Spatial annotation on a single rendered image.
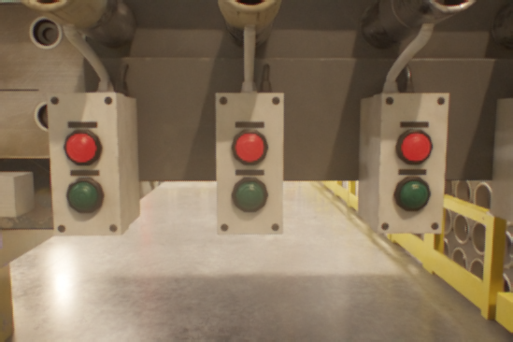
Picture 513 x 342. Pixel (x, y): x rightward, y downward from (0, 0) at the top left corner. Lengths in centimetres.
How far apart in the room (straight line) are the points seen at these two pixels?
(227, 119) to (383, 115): 16
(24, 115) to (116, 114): 20
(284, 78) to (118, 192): 24
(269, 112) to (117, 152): 16
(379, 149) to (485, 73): 20
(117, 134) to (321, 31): 29
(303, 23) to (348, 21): 6
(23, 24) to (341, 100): 41
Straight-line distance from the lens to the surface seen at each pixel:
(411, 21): 47
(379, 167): 47
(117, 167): 47
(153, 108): 55
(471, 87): 61
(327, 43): 59
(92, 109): 48
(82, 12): 44
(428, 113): 49
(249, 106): 45
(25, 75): 64
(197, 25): 58
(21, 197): 57
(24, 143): 64
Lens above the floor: 74
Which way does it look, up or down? 7 degrees down
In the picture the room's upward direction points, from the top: straight up
